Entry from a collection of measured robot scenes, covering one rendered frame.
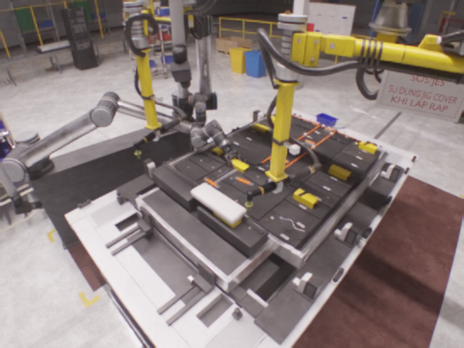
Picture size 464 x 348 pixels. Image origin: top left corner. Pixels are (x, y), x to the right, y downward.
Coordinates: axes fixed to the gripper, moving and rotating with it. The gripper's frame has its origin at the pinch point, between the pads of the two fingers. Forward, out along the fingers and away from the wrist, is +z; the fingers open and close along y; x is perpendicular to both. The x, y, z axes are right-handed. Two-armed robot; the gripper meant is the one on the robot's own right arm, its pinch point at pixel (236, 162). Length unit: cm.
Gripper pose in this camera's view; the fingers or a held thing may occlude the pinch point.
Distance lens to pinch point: 209.8
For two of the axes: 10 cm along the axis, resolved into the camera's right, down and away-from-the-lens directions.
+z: 5.5, 8.3, -0.5
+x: 4.6, -3.5, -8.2
